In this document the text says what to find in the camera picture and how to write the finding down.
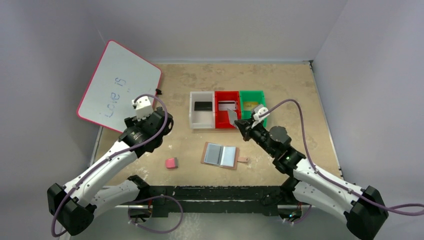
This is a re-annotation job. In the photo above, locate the green plastic bin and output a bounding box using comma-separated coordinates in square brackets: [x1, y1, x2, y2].
[239, 90, 267, 126]

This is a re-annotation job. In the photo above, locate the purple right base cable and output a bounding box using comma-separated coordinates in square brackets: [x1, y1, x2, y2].
[281, 203, 314, 227]

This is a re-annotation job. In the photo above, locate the pink framed whiteboard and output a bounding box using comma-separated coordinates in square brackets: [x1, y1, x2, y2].
[76, 40, 162, 132]

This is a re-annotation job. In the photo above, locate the white plastic bin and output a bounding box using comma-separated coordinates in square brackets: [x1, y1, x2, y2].
[188, 91, 216, 129]

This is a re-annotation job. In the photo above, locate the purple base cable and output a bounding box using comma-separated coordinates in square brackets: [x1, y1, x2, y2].
[281, 203, 314, 227]
[127, 193, 185, 234]

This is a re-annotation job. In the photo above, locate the pink eraser block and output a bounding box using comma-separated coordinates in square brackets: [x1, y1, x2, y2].
[165, 157, 179, 170]

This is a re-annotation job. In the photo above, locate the silver striped card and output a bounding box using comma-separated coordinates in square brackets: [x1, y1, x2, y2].
[218, 101, 237, 111]

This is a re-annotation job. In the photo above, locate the black card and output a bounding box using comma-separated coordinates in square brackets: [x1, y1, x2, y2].
[194, 101, 214, 112]

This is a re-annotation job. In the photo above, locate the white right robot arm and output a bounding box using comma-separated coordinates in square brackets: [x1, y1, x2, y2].
[234, 119, 389, 240]

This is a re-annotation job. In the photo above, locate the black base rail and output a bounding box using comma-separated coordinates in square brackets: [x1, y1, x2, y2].
[145, 184, 316, 219]

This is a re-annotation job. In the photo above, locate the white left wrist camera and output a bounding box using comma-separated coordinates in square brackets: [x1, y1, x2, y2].
[132, 96, 154, 121]

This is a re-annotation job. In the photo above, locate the gold card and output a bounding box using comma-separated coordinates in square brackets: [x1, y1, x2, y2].
[243, 101, 259, 111]

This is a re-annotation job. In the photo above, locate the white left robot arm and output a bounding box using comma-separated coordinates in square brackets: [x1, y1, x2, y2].
[47, 107, 174, 237]

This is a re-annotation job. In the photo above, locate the brown leather card holder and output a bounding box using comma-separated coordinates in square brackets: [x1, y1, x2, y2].
[200, 142, 250, 170]

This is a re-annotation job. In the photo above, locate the red plastic bin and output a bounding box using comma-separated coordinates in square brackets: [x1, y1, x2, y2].
[214, 91, 242, 129]

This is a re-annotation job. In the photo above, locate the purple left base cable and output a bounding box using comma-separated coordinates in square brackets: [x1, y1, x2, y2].
[127, 193, 185, 234]

